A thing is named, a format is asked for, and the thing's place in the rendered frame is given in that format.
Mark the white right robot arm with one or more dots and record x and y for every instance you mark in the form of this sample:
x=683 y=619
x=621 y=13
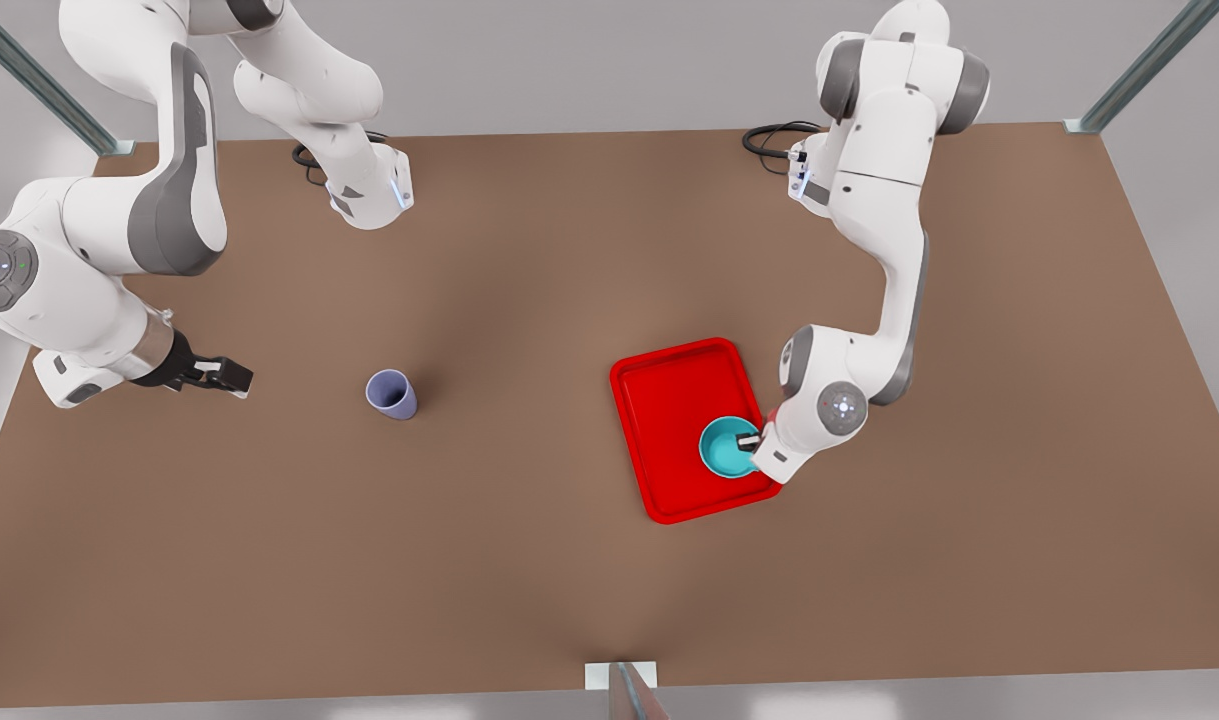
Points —
x=89 y=230

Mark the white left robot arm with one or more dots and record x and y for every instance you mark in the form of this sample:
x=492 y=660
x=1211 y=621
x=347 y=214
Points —
x=884 y=150

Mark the silver frame post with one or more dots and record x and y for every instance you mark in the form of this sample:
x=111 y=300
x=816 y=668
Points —
x=1139 y=70
x=624 y=688
x=44 y=85

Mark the purple cup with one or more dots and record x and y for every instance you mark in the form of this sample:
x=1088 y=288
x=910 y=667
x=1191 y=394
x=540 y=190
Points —
x=393 y=395

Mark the teal bowl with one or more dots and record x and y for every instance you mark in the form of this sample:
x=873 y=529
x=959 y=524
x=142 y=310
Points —
x=721 y=452

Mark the red plastic tray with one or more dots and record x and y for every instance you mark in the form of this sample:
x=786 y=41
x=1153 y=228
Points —
x=669 y=420

